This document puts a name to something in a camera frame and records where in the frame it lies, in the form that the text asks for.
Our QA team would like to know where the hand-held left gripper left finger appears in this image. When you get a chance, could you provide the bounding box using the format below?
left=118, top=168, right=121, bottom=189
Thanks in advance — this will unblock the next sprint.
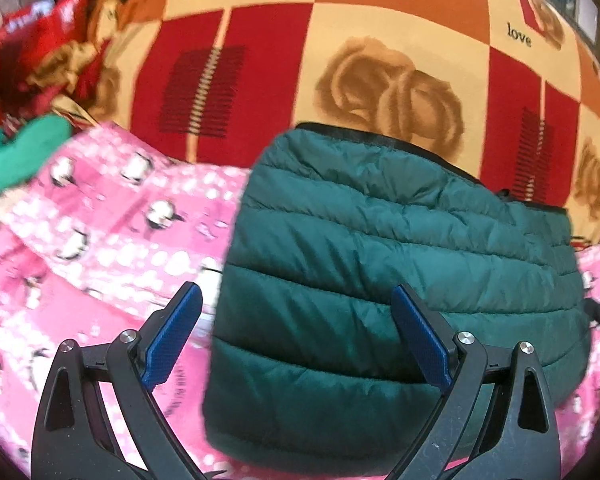
left=30, top=282, right=206, bottom=480

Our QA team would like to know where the red cloth pile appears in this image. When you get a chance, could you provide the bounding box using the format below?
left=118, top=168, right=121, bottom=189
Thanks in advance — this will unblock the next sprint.
left=0, top=0, right=111, bottom=131

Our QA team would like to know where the green cloth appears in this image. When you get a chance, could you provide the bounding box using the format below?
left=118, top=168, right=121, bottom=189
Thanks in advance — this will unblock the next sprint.
left=0, top=115, right=73, bottom=201

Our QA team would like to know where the rose print checked blanket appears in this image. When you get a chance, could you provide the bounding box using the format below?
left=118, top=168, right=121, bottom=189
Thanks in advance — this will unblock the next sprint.
left=87, top=0, right=600, bottom=246

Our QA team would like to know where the green puffer jacket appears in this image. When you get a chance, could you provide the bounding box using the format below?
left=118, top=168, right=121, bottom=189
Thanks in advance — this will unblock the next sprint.
left=202, top=122, right=593, bottom=461

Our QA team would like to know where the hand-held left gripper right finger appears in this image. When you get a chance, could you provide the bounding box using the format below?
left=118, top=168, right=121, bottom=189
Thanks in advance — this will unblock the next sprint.
left=390, top=284, right=563, bottom=480

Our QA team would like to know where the pink penguin print blanket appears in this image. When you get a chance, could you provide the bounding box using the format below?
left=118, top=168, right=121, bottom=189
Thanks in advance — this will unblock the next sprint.
left=0, top=122, right=600, bottom=480

